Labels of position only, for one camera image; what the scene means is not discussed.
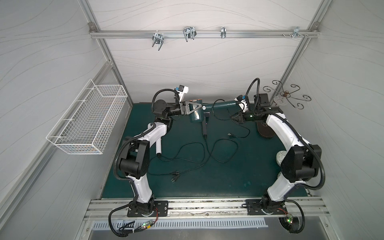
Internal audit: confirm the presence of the white wire basket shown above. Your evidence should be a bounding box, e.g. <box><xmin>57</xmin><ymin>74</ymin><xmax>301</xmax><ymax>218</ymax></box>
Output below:
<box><xmin>46</xmin><ymin>79</ymin><xmax>128</xmax><ymax>155</ymax></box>

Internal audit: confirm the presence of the white hair dryer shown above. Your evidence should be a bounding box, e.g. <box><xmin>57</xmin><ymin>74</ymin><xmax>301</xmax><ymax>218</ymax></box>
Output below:
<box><xmin>156</xmin><ymin>133</ymin><xmax>163</xmax><ymax>156</ymax></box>

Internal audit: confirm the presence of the white slotted cable duct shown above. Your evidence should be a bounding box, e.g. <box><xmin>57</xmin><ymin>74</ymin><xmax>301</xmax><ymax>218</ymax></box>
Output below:
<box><xmin>92</xmin><ymin>218</ymin><xmax>269</xmax><ymax>231</ymax></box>

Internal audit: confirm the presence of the green table mat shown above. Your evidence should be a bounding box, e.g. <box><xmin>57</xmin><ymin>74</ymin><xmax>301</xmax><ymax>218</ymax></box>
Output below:
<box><xmin>101</xmin><ymin>102</ymin><xmax>308</xmax><ymax>199</ymax></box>

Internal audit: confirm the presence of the green hair dryer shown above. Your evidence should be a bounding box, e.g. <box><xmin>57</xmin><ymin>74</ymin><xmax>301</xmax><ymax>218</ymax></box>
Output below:
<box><xmin>189</xmin><ymin>99</ymin><xmax>242</xmax><ymax>123</ymax></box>

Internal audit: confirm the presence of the white dryer black cord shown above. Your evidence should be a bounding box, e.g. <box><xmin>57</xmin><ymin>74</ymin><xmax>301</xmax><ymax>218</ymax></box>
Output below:
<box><xmin>146</xmin><ymin>141</ymin><xmax>206</xmax><ymax>183</ymax></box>

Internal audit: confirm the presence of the aluminium top rail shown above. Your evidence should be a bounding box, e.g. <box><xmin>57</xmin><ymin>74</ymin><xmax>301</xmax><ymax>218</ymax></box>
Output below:
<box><xmin>90</xmin><ymin>29</ymin><xmax>321</xmax><ymax>39</ymax></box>

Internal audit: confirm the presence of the black ornate jewelry stand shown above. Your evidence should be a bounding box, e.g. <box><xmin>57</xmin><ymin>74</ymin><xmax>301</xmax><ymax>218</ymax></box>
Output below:
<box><xmin>255</xmin><ymin>79</ymin><xmax>312</xmax><ymax>139</ymax></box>

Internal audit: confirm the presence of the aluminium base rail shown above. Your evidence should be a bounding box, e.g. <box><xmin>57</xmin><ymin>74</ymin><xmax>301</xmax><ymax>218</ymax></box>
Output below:
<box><xmin>84</xmin><ymin>197</ymin><xmax>331</xmax><ymax>221</ymax></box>

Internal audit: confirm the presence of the green dryer black cord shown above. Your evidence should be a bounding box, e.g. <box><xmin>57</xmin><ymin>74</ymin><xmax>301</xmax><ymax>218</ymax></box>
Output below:
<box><xmin>211</xmin><ymin>98</ymin><xmax>251</xmax><ymax>139</ymax></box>

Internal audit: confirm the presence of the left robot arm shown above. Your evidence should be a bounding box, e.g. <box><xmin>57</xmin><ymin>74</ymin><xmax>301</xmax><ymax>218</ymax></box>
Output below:
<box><xmin>108</xmin><ymin>85</ymin><xmax>193</xmax><ymax>238</ymax></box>

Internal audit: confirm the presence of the grey hair dryer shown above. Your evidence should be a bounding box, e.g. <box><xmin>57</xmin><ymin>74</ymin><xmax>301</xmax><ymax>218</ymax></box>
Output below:
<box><xmin>202</xmin><ymin>112</ymin><xmax>210</xmax><ymax>139</ymax></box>

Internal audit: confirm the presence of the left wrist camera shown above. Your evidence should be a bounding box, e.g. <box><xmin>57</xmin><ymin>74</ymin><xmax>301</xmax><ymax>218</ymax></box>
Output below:
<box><xmin>175</xmin><ymin>85</ymin><xmax>189</xmax><ymax>103</ymax></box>

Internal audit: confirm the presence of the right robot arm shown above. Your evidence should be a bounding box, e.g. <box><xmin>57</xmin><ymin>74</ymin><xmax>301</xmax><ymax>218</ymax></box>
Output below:
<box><xmin>235</xmin><ymin>85</ymin><xmax>326</xmax><ymax>215</ymax></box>

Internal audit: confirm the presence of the grey dryer black cord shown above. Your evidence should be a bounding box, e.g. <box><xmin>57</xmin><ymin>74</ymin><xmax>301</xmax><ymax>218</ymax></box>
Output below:
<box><xmin>203</xmin><ymin>135</ymin><xmax>240</xmax><ymax>169</ymax></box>

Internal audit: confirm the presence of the metal hook clamp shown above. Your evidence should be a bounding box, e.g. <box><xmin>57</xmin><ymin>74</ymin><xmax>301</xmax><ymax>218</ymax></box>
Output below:
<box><xmin>221</xmin><ymin>27</ymin><xmax>227</xmax><ymax>39</ymax></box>
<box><xmin>282</xmin><ymin>27</ymin><xmax>309</xmax><ymax>39</ymax></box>
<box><xmin>183</xmin><ymin>26</ymin><xmax>197</xmax><ymax>42</ymax></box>
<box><xmin>152</xmin><ymin>32</ymin><xmax>164</xmax><ymax>51</ymax></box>

